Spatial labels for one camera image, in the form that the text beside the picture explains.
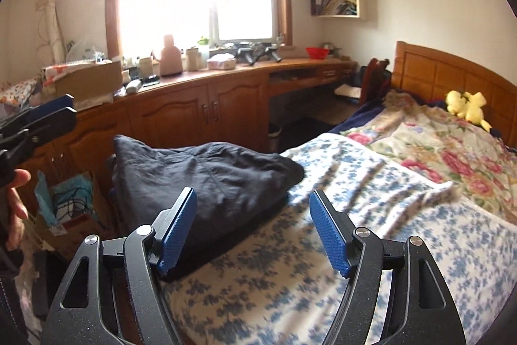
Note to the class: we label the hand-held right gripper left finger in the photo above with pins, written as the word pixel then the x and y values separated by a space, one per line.
pixel 177 236

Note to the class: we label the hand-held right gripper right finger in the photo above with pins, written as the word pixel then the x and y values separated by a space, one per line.
pixel 329 236

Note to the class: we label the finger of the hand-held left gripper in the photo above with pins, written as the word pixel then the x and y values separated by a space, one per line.
pixel 52 103
pixel 56 122

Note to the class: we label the black jacket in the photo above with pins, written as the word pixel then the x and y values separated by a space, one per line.
pixel 210 175

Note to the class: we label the person's left hand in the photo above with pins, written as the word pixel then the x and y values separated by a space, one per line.
pixel 16 207

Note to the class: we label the floral fabric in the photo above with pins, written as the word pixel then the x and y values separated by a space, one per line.
pixel 20 90

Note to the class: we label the clear plastic bag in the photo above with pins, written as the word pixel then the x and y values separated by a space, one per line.
pixel 83 50

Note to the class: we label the blue floral quilt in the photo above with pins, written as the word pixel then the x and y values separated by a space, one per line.
pixel 282 288

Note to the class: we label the small waste bin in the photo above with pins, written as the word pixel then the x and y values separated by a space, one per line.
pixel 274 137

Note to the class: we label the wooden desk cabinet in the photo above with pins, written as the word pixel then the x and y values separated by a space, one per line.
pixel 173 110

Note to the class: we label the pink jug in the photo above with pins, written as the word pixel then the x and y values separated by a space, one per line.
pixel 169 60

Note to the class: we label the pink floral blanket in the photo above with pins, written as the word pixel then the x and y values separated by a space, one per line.
pixel 444 151

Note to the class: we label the person's dark clothing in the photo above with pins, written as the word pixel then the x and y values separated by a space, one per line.
pixel 16 300

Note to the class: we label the white paper sheet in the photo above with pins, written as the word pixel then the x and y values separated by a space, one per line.
pixel 348 91

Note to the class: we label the white jar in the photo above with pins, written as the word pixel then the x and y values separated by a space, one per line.
pixel 193 60

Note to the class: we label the dark wooden chair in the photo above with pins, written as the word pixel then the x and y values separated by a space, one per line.
pixel 373 80

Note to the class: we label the small green plant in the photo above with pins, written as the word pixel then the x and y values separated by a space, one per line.
pixel 203 41

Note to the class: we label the pink tissue box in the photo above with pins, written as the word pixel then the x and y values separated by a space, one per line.
pixel 221 63

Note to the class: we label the red bowl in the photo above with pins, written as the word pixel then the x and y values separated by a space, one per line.
pixel 317 53

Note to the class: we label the yellow plush toy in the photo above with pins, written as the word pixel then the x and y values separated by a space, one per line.
pixel 464 106

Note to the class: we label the wooden bed headboard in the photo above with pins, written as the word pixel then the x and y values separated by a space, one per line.
pixel 424 74

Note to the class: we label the spare black gripper tool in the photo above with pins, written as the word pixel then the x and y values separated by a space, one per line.
pixel 245 54
pixel 270 52

